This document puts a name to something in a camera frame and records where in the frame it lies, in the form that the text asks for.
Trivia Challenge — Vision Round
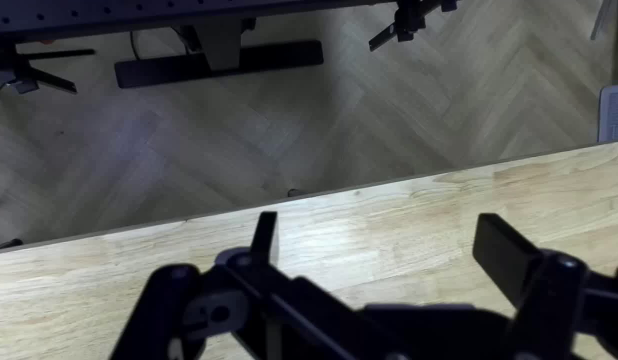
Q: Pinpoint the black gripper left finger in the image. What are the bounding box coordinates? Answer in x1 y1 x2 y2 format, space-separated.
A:
111 210 365 360

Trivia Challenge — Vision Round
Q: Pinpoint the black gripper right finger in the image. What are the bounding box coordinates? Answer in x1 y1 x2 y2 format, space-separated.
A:
473 212 618 360

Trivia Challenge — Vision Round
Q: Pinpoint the black desk base foot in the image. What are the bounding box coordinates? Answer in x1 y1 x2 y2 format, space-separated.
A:
114 37 327 90

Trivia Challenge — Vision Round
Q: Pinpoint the dark perforated desk top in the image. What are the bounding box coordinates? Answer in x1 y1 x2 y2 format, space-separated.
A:
0 0 391 43

